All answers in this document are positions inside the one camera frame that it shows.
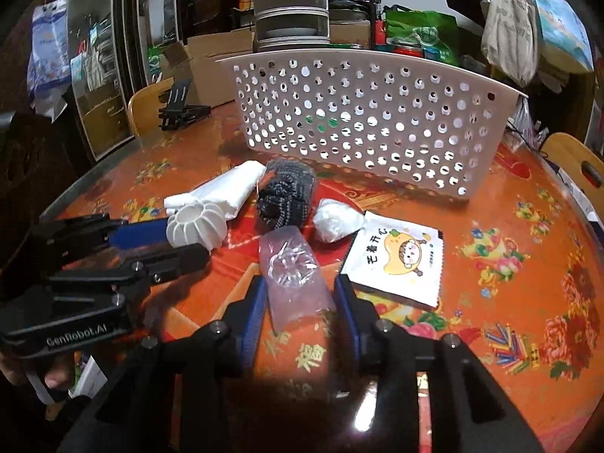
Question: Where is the white cartoon print packet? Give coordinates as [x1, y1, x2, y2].
[340, 211, 447, 313]

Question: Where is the beige canvas tote bag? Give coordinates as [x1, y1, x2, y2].
[480, 0, 541, 88]

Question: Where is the white perforated plastic basket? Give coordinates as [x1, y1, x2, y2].
[214, 48, 530, 202]

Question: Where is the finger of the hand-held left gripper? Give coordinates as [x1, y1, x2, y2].
[31, 214, 171, 271]
[47, 243, 211, 299]

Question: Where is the wooden chair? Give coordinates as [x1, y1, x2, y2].
[127, 77, 176, 138]
[540, 132, 604, 209]

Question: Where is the clear plastic pouch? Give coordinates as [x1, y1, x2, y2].
[259, 226, 337, 334]

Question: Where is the person's left hand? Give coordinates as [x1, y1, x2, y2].
[0, 351, 77, 404]

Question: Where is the glass door cabinet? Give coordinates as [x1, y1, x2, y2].
[66, 0, 143, 162]

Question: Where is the black folding stand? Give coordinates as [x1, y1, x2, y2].
[158, 77, 213, 132]

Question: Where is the small cardboard box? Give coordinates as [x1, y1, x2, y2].
[328, 19, 373, 51]

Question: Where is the green plastic bag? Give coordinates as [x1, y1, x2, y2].
[382, 5, 461, 67]

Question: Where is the crumpled white plastic bag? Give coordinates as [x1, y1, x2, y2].
[313, 198, 367, 244]

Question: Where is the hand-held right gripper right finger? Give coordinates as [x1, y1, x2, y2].
[333, 274, 544, 453]

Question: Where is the blue printed tote bag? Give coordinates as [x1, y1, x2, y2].
[527, 0, 595, 74]

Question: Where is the dark striped sock bundle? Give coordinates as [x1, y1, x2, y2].
[255, 159, 317, 232]

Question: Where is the white ribbed round sponge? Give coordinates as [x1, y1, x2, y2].
[166, 200, 228, 252]

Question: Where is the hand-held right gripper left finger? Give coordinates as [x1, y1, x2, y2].
[57, 274, 270, 453]

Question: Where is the blue white plastic bag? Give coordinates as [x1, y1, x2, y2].
[26, 0, 72, 105]

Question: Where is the open cardboard box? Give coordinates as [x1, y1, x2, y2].
[163, 28, 258, 107]

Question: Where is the white paper card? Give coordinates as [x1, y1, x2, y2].
[68, 356, 109, 400]

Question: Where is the clear plastic bag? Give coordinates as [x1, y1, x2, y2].
[507, 96, 539, 153]

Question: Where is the stack of round lidded containers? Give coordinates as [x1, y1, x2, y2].
[250, 0, 331, 52]

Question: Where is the white rolled cloth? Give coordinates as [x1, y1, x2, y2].
[163, 160, 267, 222]

